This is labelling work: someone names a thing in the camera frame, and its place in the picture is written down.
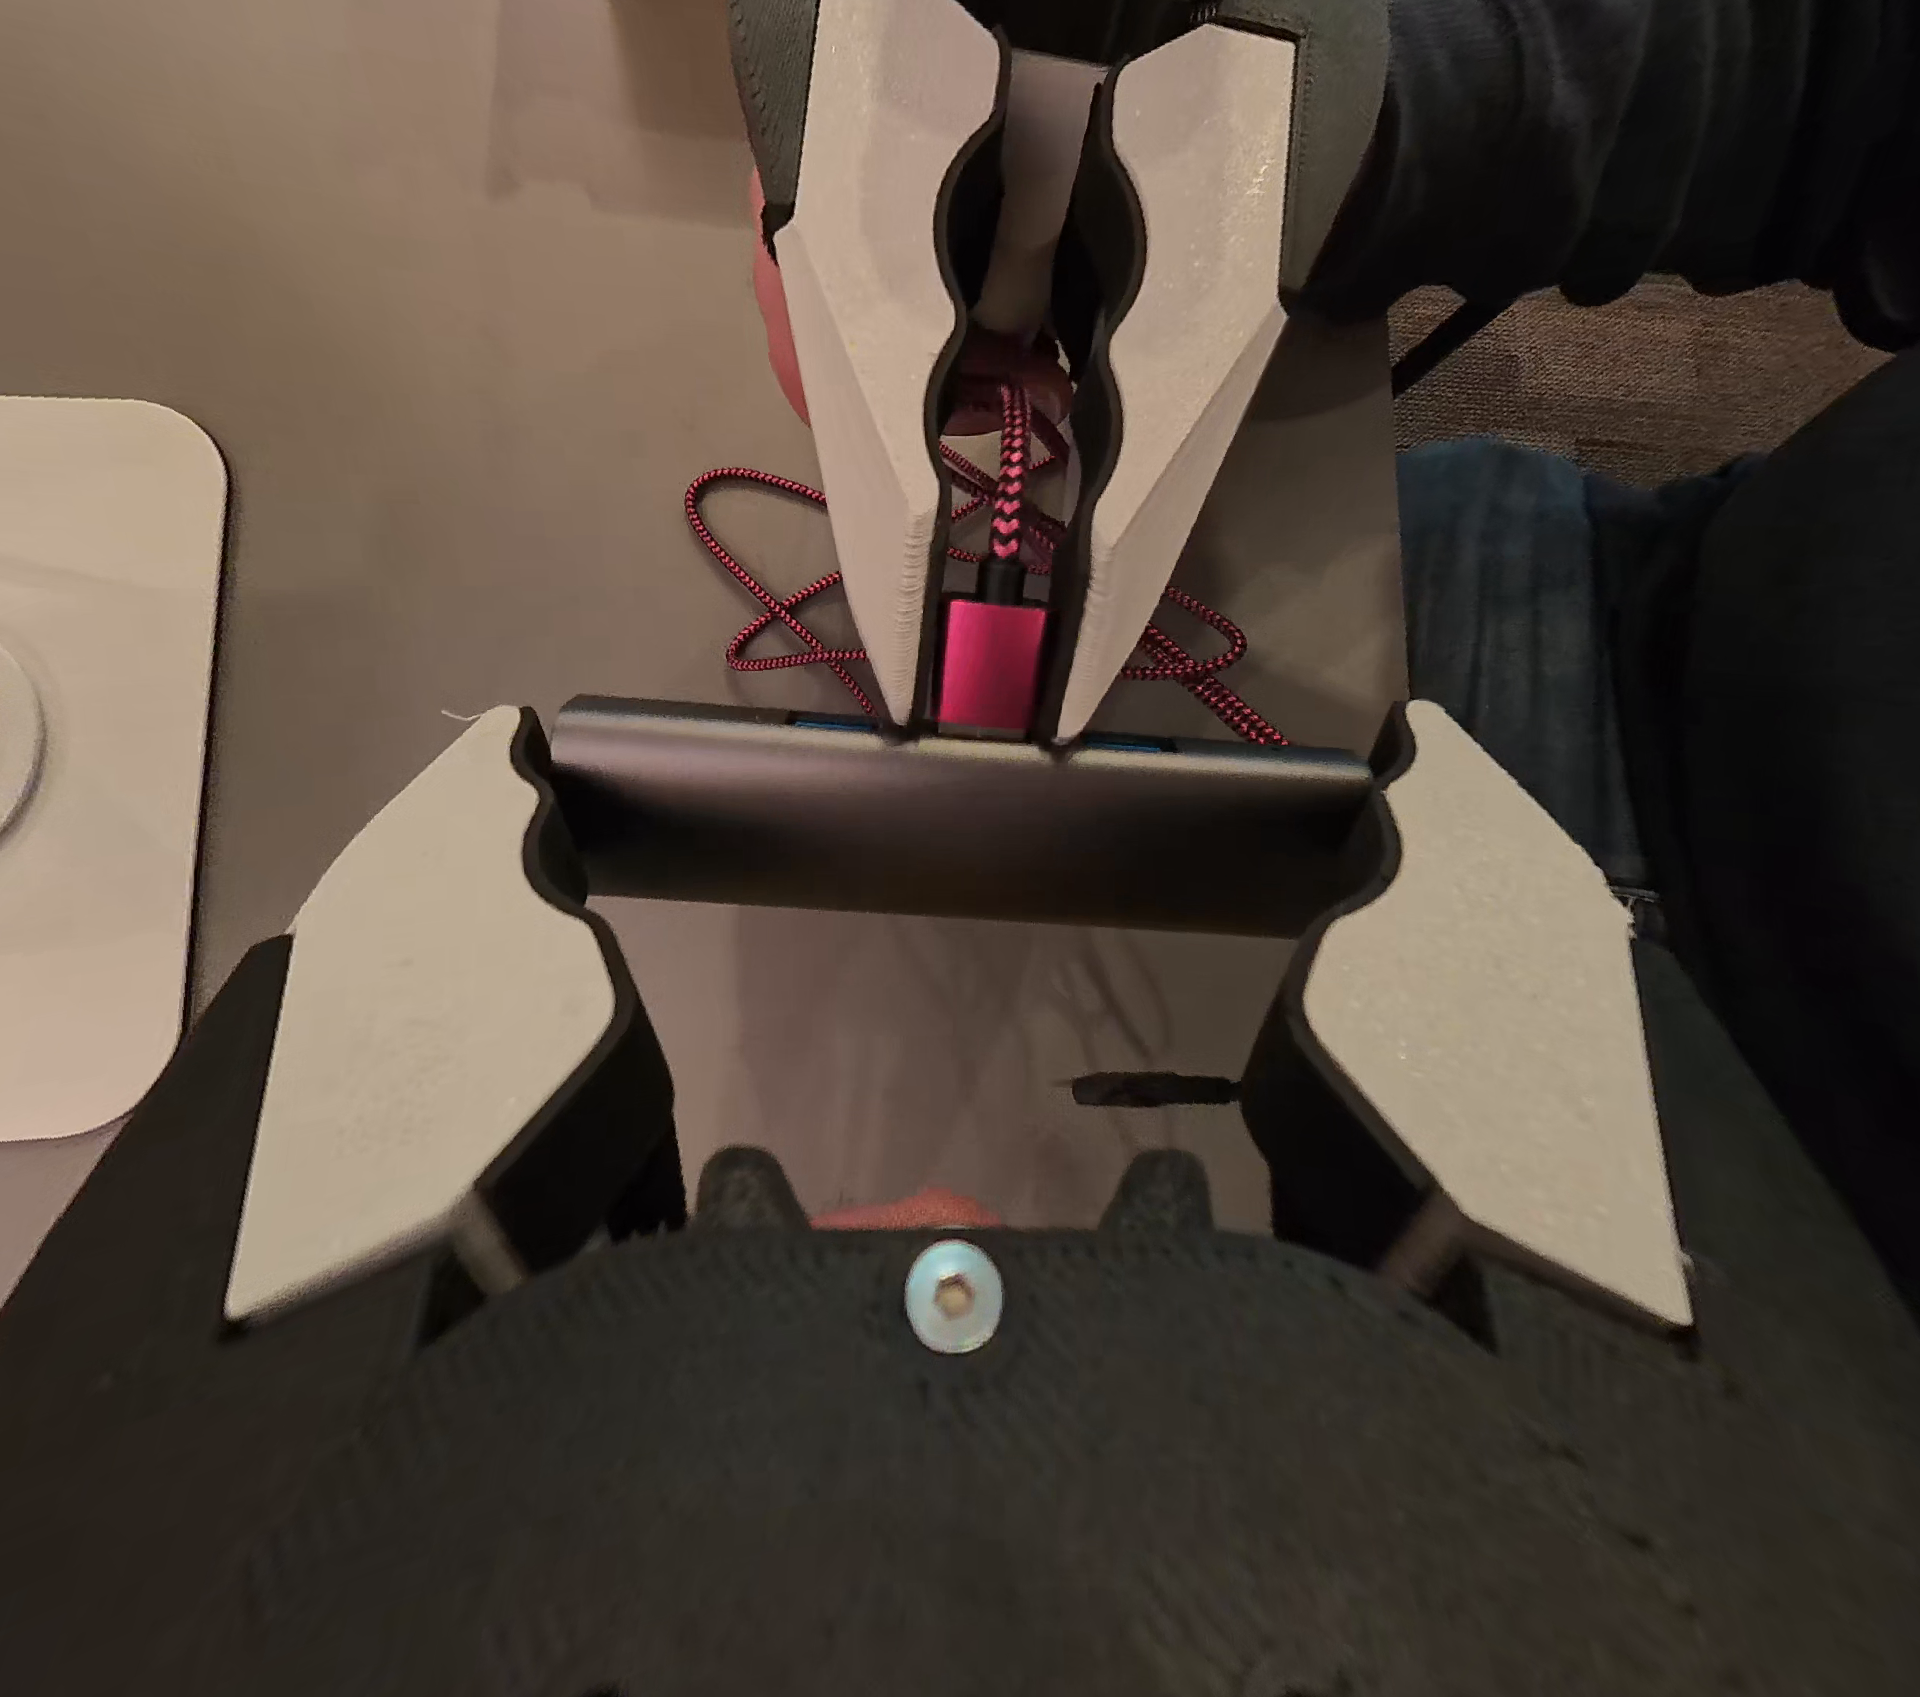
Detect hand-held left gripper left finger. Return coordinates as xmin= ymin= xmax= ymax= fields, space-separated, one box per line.
xmin=222 ymin=704 xmax=680 ymax=1326

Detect dark grey usb hub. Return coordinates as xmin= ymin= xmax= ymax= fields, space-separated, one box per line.
xmin=546 ymin=694 xmax=1374 ymax=1115

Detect person's right forearm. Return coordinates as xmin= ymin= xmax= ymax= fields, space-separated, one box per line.
xmin=1305 ymin=0 xmax=1920 ymax=348

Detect pink braided usb cable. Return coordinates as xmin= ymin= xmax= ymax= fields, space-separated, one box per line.
xmin=682 ymin=368 xmax=1292 ymax=745

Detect person's right hand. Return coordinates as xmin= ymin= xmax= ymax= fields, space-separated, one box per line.
xmin=746 ymin=211 xmax=820 ymax=425

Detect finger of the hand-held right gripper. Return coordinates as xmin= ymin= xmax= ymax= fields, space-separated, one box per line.
xmin=776 ymin=0 xmax=1015 ymax=741
xmin=1054 ymin=19 xmax=1303 ymax=745

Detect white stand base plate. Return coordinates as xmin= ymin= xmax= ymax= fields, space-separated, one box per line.
xmin=0 ymin=396 xmax=230 ymax=1144

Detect black floor stand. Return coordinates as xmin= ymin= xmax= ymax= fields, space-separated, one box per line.
xmin=1392 ymin=286 xmax=1503 ymax=396

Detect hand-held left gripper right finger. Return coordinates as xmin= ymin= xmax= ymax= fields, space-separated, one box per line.
xmin=1245 ymin=697 xmax=1699 ymax=1332

